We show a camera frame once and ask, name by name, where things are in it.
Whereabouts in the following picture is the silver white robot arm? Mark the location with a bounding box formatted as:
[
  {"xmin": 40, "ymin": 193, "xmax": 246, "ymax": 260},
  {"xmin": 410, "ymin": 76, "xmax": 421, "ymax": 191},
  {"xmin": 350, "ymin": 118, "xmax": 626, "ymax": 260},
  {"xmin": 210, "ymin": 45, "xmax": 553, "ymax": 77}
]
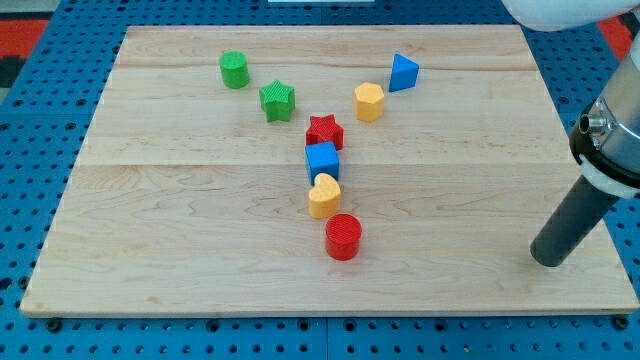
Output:
[{"xmin": 503, "ymin": 0, "xmax": 639, "ymax": 199}]

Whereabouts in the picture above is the blue triangle block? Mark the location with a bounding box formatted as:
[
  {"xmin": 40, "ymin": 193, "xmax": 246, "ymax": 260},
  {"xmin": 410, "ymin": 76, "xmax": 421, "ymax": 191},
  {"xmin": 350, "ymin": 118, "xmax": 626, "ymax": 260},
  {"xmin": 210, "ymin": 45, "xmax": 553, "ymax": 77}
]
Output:
[{"xmin": 389, "ymin": 53, "xmax": 420, "ymax": 92}]

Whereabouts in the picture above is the blue cube block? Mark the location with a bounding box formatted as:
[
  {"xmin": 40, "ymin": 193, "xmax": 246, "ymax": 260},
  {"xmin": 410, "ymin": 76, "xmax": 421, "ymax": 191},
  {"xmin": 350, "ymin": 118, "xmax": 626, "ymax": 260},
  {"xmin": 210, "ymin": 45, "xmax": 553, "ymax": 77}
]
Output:
[{"xmin": 305, "ymin": 141, "xmax": 340, "ymax": 185}]

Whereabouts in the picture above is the green star block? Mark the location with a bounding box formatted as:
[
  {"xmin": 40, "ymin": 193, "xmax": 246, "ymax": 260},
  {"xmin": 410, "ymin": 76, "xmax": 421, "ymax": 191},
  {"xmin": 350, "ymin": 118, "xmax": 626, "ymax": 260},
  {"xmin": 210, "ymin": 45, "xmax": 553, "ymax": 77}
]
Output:
[{"xmin": 259, "ymin": 80, "xmax": 295, "ymax": 122}]

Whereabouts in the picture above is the yellow hexagon block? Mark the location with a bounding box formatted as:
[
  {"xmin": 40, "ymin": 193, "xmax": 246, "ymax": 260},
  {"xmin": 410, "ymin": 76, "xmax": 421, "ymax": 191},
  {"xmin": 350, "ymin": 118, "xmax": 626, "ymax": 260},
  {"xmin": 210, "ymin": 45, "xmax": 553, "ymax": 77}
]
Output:
[{"xmin": 354, "ymin": 82, "xmax": 385, "ymax": 122}]

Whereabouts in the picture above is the green cylinder block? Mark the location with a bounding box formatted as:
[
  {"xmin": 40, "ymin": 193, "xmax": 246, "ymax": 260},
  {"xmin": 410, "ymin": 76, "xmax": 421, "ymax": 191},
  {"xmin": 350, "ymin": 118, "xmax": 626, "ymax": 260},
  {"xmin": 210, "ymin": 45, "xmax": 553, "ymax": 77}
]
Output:
[{"xmin": 219, "ymin": 51, "xmax": 250, "ymax": 89}]

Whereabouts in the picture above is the red cylinder block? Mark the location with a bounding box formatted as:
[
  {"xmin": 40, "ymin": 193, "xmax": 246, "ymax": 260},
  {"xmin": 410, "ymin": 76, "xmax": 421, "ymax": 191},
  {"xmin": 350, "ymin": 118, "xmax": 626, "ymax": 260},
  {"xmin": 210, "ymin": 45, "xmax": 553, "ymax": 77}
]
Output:
[{"xmin": 325, "ymin": 213, "xmax": 362, "ymax": 261}]

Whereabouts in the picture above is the light wooden board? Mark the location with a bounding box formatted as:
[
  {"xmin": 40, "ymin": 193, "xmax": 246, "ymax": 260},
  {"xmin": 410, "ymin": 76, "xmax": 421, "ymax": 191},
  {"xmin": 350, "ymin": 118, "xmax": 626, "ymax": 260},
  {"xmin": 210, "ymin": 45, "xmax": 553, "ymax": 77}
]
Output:
[{"xmin": 21, "ymin": 25, "xmax": 639, "ymax": 318}]

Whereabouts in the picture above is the yellow heart block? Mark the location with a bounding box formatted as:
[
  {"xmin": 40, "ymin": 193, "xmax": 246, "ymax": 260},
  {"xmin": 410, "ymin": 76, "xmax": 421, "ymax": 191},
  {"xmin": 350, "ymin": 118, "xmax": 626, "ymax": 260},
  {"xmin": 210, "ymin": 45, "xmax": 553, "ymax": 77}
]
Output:
[{"xmin": 308, "ymin": 173, "xmax": 342, "ymax": 219}]

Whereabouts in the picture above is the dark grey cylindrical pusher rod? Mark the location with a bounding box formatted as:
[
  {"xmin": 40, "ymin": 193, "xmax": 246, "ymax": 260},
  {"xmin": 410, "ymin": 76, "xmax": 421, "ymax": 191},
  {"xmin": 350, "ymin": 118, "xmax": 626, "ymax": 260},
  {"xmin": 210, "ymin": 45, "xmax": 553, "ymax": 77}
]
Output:
[{"xmin": 530, "ymin": 176, "xmax": 618, "ymax": 267}]

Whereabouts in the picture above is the red star block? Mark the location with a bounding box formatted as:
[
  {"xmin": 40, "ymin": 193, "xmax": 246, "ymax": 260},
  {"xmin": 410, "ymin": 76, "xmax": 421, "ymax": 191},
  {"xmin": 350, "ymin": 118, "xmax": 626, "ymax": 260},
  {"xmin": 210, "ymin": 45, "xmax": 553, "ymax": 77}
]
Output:
[{"xmin": 305, "ymin": 114, "xmax": 344, "ymax": 151}]

